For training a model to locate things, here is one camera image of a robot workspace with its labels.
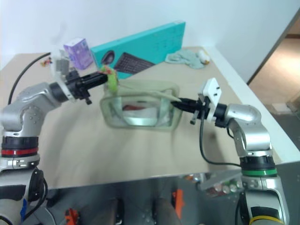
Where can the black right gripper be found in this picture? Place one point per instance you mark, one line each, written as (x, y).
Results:
(201, 107)

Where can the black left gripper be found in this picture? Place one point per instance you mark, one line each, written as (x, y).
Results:
(78, 85)

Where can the green clear zip pouch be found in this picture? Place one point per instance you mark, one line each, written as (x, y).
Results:
(140, 105)

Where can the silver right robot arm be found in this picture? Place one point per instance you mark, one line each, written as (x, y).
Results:
(248, 131)

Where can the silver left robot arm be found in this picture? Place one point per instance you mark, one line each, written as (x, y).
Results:
(28, 112)

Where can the red item inside pouch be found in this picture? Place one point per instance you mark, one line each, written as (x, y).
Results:
(131, 107)

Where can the purple white carton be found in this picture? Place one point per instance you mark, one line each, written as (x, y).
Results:
(79, 52)

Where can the pale green cloth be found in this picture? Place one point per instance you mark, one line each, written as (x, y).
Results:
(185, 58)

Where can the small white yellow toy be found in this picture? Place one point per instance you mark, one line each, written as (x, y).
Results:
(203, 56)

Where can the small colourful beads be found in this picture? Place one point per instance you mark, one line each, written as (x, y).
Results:
(46, 62)

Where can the teal keyboard box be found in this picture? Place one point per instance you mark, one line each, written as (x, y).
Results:
(143, 47)

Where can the silver tray with cans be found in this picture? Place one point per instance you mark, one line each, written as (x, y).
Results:
(220, 182)

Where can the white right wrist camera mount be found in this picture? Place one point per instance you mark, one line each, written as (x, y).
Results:
(212, 90)

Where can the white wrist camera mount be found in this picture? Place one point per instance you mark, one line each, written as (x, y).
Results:
(61, 64)
(212, 90)

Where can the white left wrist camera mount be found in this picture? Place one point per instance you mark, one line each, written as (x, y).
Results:
(61, 64)

